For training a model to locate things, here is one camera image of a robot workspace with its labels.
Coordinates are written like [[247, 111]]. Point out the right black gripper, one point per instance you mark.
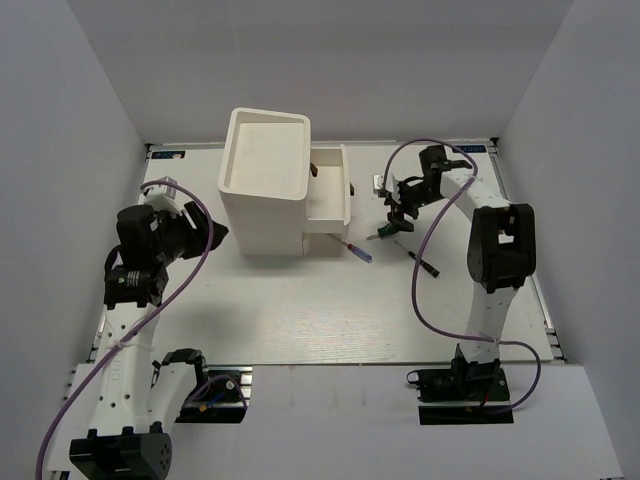
[[397, 217]]

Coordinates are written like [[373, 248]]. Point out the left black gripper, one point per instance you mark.
[[198, 236]]

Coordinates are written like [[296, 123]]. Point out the green stubby screwdriver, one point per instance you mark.
[[383, 232]]

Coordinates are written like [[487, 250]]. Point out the black green precision screwdriver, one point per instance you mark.
[[430, 269]]

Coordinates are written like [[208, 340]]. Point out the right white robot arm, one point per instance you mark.
[[501, 251]]

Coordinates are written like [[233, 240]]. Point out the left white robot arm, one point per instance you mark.
[[140, 396]]

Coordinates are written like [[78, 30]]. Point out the red blue screwdriver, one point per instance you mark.
[[355, 250]]

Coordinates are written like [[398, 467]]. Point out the white drawer cabinet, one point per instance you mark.
[[264, 180]]

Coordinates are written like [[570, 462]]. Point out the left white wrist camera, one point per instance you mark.
[[162, 196]]

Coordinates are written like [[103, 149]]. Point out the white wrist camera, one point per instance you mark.
[[162, 196], [378, 184]]

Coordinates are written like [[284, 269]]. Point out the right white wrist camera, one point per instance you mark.
[[378, 184]]

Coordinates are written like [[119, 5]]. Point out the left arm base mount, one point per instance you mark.
[[221, 403]]

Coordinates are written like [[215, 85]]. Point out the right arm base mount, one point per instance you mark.
[[442, 403]]

